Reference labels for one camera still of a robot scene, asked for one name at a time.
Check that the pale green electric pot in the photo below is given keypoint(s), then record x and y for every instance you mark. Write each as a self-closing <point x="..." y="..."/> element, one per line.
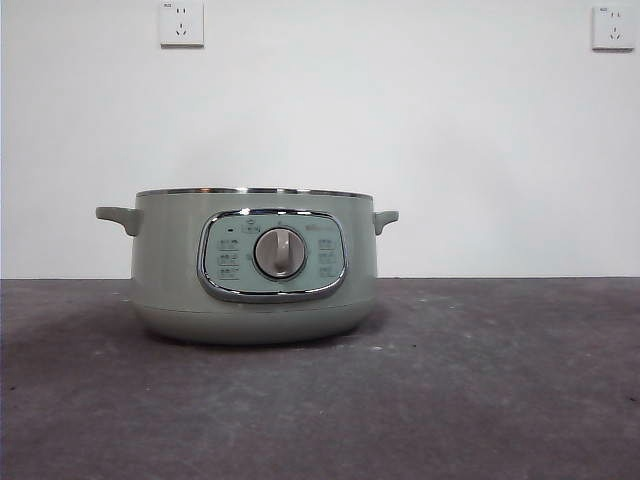
<point x="170" y="260"/>

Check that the white wall socket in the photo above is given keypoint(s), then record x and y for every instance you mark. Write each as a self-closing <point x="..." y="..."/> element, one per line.
<point x="182" y="24"/>
<point x="613" y="28"/>

